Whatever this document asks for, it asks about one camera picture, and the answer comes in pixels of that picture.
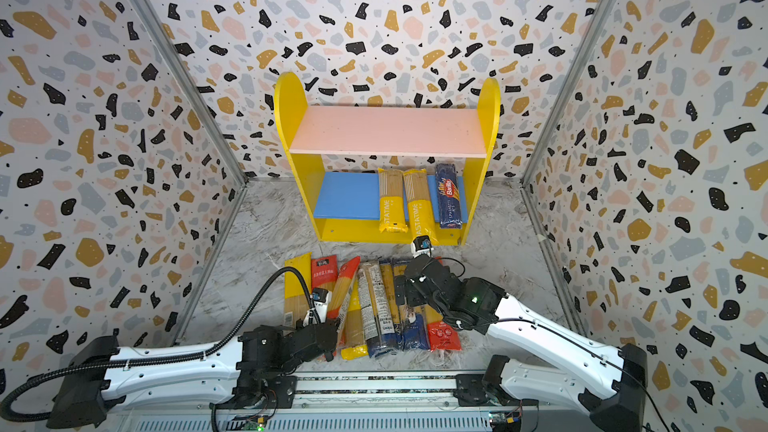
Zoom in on clear label spaghetti bag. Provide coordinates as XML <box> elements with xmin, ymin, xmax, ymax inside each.
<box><xmin>358</xmin><ymin>262</ymin><xmax>398</xmax><ymax>358</ymax></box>

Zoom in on red yellow spaghetti bag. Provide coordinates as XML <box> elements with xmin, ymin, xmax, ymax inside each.
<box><xmin>323</xmin><ymin>256</ymin><xmax>362</xmax><ymax>362</ymax></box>

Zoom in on blue Barilla spaghetti box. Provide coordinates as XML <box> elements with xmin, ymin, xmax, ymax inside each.
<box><xmin>435</xmin><ymin>163</ymin><xmax>463</xmax><ymax>229</ymax></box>

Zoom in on yellow Pastatime bag large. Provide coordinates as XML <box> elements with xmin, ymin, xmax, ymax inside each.
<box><xmin>378</xmin><ymin>169</ymin><xmax>408</xmax><ymax>233</ymax></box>

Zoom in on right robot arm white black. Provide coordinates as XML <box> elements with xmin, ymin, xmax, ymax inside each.
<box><xmin>394</xmin><ymin>255</ymin><xmax>647</xmax><ymax>431</ymax></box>

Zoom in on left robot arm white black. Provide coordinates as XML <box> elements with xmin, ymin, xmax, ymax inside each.
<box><xmin>46</xmin><ymin>320</ymin><xmax>339</xmax><ymax>429</ymax></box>

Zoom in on yellow shelf pink blue boards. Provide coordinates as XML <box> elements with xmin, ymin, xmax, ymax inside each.
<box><xmin>274</xmin><ymin>73</ymin><xmax>501</xmax><ymax>246</ymax></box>

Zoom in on blue yellow spaghetti bag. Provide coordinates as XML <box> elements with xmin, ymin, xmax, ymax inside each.
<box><xmin>379</xmin><ymin>260</ymin><xmax>403</xmax><ymax>336</ymax></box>

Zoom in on blue portrait spaghetti bag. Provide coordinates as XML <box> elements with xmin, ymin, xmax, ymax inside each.
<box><xmin>392</xmin><ymin>259</ymin><xmax>432</xmax><ymax>352</ymax></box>

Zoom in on yellow clear spaghetti bag leftmost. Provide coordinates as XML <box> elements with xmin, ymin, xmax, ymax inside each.
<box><xmin>283</xmin><ymin>253</ymin><xmax>312</xmax><ymax>329</ymax></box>

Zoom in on red spaghetti bag right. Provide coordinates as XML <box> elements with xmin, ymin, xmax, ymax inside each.
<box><xmin>424</xmin><ymin>305</ymin><xmax>462</xmax><ymax>351</ymax></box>

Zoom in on red spaghetti bag left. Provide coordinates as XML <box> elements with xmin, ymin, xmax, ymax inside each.
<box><xmin>311</xmin><ymin>255</ymin><xmax>341</xmax><ymax>317</ymax></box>

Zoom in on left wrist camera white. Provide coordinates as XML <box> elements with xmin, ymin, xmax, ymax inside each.
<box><xmin>303</xmin><ymin>287</ymin><xmax>332</xmax><ymax>325</ymax></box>

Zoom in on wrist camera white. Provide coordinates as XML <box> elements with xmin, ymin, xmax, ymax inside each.
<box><xmin>411</xmin><ymin>235</ymin><xmax>434</xmax><ymax>257</ymax></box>
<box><xmin>303</xmin><ymin>287</ymin><xmax>332</xmax><ymax>325</ymax></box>

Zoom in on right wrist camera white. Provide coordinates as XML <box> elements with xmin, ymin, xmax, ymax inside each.
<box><xmin>411</xmin><ymin>235</ymin><xmax>434</xmax><ymax>257</ymax></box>

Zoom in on metal base rail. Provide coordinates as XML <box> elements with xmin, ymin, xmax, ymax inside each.
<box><xmin>111</xmin><ymin>371</ymin><xmax>596</xmax><ymax>431</ymax></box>

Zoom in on left black corrugated cable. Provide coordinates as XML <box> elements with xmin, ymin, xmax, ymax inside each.
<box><xmin>0</xmin><ymin>265</ymin><xmax>316</xmax><ymax>424</ymax></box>

